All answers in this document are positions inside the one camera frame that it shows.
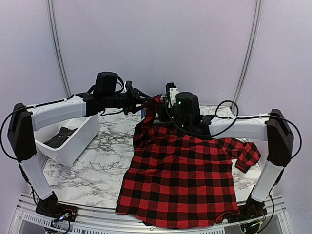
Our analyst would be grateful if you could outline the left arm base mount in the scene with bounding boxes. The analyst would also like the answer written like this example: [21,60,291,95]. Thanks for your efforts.
[35,204,78,222]

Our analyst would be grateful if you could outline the red black plaid shirt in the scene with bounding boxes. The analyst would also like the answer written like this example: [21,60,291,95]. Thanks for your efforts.
[116,96,261,229]

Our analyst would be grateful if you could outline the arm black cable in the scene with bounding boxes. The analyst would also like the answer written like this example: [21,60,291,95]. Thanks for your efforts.
[0,75,125,163]
[209,100,303,168]

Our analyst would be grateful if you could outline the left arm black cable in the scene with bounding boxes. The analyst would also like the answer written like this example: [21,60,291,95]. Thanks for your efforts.
[0,75,125,163]

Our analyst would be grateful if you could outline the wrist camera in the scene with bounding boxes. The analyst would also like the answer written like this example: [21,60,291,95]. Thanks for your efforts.
[166,82,179,108]
[122,80,132,93]

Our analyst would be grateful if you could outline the dark striped shirt in bin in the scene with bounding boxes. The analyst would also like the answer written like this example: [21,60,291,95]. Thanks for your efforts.
[44,126,77,149]

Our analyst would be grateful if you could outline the wall aluminium profile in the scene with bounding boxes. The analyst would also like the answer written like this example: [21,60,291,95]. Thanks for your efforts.
[233,0,263,104]
[46,0,72,97]

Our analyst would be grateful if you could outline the right wall aluminium profile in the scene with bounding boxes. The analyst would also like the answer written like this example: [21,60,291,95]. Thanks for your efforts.
[233,0,263,104]

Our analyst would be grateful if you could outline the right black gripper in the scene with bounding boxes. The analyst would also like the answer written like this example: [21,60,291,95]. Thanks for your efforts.
[158,102,191,131]

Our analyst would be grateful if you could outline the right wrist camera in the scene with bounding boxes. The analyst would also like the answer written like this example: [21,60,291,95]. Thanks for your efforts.
[166,82,179,108]

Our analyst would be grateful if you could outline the blue checked folded shirt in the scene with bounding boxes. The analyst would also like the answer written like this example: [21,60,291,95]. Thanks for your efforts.
[141,107,147,119]

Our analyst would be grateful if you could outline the white plastic bin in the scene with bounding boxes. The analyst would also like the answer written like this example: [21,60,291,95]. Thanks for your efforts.
[34,115,99,168]

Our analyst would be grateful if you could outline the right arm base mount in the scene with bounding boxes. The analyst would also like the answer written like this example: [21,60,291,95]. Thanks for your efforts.
[224,205,267,223]

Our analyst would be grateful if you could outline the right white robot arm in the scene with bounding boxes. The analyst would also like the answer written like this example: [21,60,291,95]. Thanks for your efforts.
[160,88,294,218]

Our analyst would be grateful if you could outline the aluminium front frame rail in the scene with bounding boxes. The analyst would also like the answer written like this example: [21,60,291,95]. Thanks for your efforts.
[8,194,293,234]

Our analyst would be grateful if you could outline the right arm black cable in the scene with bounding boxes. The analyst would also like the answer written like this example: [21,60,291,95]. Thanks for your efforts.
[209,100,303,168]

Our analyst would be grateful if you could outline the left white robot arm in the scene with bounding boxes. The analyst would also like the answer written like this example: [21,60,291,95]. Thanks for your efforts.
[7,72,151,217]

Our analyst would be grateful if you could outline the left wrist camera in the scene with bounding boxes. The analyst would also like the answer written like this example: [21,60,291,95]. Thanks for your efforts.
[122,80,132,93]

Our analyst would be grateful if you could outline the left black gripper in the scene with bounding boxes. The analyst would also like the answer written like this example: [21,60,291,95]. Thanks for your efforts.
[103,85,151,115]

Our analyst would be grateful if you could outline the left wall aluminium profile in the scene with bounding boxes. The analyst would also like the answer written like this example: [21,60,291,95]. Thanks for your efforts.
[46,0,72,97]

